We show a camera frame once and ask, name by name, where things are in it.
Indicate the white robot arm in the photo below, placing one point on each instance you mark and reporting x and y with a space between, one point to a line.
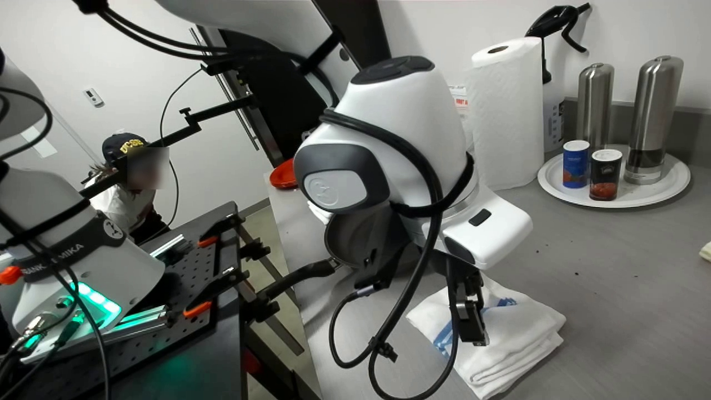
386 157

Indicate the white towel blue stripes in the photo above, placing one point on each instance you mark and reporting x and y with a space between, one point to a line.
521 332

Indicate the white paper towel roll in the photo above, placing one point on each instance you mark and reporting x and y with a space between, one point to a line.
505 111

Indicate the black frying pan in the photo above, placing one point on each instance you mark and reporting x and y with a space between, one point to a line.
313 269

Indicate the blue spice jar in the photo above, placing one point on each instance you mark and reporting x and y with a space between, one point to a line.
575 162

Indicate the red spice jar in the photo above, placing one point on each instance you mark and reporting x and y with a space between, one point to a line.
605 174

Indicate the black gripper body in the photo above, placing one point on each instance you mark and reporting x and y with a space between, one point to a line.
465 281

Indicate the person with black cap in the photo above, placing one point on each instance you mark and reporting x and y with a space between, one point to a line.
129 203

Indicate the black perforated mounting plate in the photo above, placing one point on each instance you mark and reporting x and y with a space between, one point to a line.
147 303

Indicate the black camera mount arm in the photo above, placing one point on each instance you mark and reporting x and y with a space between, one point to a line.
192 124

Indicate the steel grinder left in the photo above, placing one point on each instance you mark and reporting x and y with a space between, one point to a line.
595 102

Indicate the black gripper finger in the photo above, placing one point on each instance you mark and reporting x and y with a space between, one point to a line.
472 324
459 318

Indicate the round white tray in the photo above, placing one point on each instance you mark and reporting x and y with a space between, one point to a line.
676 176

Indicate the tall steel grinder right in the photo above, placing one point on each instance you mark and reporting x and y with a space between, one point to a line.
658 83

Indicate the black monitor panel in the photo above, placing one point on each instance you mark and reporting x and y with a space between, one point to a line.
275 102

